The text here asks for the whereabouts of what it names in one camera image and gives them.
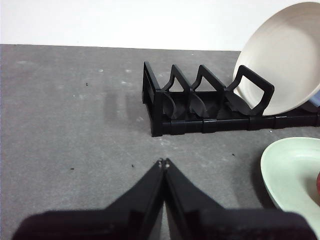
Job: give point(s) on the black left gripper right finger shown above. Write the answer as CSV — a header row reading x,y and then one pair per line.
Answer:
x,y
225,225

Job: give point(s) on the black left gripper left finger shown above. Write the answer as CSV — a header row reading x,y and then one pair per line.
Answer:
x,y
100,225

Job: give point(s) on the green plate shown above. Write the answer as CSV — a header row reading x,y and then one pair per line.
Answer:
x,y
282,170

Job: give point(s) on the red yellow apple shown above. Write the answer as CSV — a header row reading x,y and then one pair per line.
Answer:
x,y
318,183

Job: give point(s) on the black plate rack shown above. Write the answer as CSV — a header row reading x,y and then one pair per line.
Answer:
x,y
180,125

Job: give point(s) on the blue plate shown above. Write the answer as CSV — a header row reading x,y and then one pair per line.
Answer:
x,y
315,100

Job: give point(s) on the cream white plate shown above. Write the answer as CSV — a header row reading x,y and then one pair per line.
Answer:
x,y
287,50

